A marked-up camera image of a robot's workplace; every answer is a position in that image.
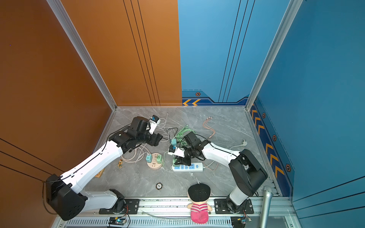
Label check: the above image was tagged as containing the grey metal pole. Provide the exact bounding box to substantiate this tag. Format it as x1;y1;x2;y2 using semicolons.
258;186;273;228

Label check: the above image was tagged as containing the left green circuit board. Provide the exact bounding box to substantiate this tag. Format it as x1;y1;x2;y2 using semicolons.
108;217;127;228

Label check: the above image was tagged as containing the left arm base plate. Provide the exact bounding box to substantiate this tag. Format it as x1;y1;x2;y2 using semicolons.
99;199;140;215

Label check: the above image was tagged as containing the plush doll black hat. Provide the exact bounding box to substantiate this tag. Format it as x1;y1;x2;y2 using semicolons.
187;183;213;224

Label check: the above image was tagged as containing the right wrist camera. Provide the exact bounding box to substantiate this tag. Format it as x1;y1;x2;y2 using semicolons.
168;145;185;158

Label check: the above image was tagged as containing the pink round socket cord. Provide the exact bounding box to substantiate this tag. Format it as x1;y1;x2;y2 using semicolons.
121;142;150;163

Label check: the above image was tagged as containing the right circuit board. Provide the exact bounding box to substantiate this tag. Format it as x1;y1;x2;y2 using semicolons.
231;217;252;228

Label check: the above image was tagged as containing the white usb cable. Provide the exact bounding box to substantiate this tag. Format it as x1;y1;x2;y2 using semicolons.
125;112;177;163

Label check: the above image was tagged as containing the light green charger adapter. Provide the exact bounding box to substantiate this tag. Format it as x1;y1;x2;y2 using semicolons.
156;154;163;164

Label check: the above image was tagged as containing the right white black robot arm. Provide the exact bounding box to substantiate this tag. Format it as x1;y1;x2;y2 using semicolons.
169;132;268;214

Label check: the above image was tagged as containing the small round black dial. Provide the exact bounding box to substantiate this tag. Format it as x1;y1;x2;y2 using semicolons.
156;182;163;190

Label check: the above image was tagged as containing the green usb cable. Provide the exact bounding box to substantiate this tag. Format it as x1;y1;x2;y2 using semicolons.
162;124;197;160

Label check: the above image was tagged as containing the white blue power strip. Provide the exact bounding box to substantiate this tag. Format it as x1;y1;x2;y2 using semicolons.
171;162;203;173

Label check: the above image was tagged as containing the pink multi-head cable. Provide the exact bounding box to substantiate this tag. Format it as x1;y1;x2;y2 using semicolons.
199;116;221;172

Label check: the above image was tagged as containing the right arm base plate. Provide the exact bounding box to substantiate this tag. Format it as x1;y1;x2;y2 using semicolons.
214;198;254;214

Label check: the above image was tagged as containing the black usb cable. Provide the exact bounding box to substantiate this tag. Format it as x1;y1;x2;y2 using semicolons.
159;127;186;143

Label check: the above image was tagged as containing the small wooden block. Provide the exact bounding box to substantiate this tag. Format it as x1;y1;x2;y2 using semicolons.
95;169;105;178

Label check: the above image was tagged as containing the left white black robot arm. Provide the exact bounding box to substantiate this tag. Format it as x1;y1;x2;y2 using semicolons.
45;115;163;221

